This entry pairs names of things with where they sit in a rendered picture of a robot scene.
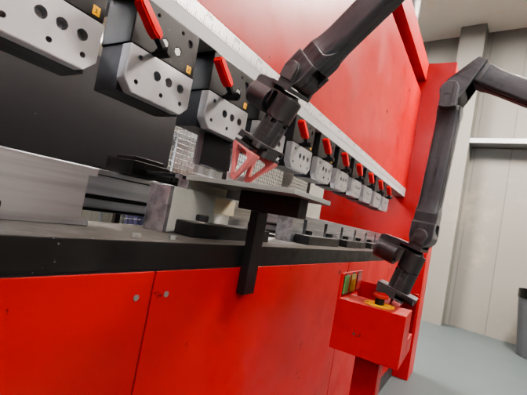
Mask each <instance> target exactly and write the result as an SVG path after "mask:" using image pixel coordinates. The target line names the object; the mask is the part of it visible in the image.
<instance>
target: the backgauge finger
mask: <svg viewBox="0 0 527 395"><path fill-rule="evenodd" d="M105 170H108V171H112V172H118V173H121V174H125V175H128V176H135V177H138V178H142V179H148V180H152V181H157V182H163V183H167V179H168V177H169V178H174V179H179V178H180V175H179V174H172V173H169V170H168V169H164V164H162V163H159V162H156V161H152V160H148V159H146V158H141V157H138V156H132V155H124V154H118V155H117V158H107V164H106V168H105Z"/></svg>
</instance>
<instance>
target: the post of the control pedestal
mask: <svg viewBox="0 0 527 395"><path fill-rule="evenodd" d="M382 369H383V366H382V365H380V364H376V363H373V362H371V361H367V360H365V359H362V358H360V357H356V356H355V359H354V368H353V373H352V378H351V388H350V392H349V395H378V393H379V388H380V379H381V374H382Z"/></svg>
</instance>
